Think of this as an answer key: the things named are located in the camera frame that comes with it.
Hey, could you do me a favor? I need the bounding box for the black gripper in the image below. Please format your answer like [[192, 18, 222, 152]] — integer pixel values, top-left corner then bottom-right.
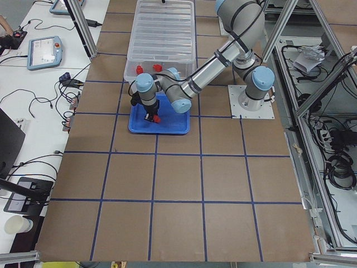
[[144, 100, 160, 122]]

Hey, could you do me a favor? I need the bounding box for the clear plastic box lid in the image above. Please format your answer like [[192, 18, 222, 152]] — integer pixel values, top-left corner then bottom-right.
[[128, 1, 195, 64]]

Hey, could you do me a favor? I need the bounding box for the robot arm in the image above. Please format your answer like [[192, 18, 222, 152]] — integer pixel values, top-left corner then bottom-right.
[[131, 1, 275, 123]]

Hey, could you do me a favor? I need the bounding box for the clear plastic storage box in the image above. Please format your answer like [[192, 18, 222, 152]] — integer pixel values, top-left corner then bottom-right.
[[123, 60, 196, 83]]

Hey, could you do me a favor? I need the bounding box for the blue plastic tray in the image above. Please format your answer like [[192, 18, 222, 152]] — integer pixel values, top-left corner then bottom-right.
[[128, 93, 191, 136]]

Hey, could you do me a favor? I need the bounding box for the blue teach pendant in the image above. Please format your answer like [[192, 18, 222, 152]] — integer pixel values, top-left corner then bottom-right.
[[27, 36, 62, 70], [49, 0, 69, 15]]

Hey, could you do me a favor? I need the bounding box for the black laptop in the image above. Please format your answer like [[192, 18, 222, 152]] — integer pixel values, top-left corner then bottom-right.
[[0, 109, 26, 179]]

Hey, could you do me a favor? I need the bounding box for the white paper cup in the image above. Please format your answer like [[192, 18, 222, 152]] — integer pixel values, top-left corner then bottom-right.
[[4, 215, 33, 235]]

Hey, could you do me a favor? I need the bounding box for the aluminium frame post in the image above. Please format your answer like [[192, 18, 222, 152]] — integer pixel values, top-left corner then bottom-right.
[[64, 0, 98, 59]]

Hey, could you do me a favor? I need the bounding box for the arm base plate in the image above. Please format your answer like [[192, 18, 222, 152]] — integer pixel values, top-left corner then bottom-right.
[[228, 85, 275, 119]]

